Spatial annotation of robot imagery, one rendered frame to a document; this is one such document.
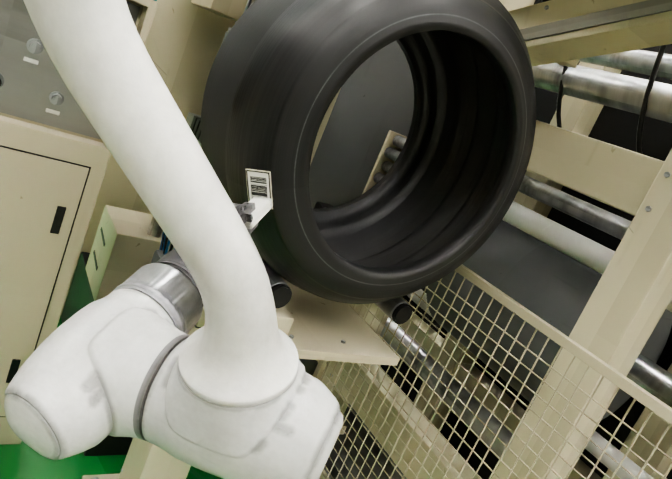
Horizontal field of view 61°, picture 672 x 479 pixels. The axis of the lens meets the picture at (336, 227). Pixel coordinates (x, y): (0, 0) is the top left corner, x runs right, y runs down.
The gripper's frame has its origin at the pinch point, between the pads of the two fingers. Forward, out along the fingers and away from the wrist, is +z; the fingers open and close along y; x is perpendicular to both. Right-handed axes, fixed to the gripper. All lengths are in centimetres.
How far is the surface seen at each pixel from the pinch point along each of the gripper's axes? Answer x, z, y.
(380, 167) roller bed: -3, 74, 24
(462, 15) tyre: 24.8, 28.3, -22.0
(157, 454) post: -45, 10, 78
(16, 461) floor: -88, 3, 87
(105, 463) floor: -73, 17, 99
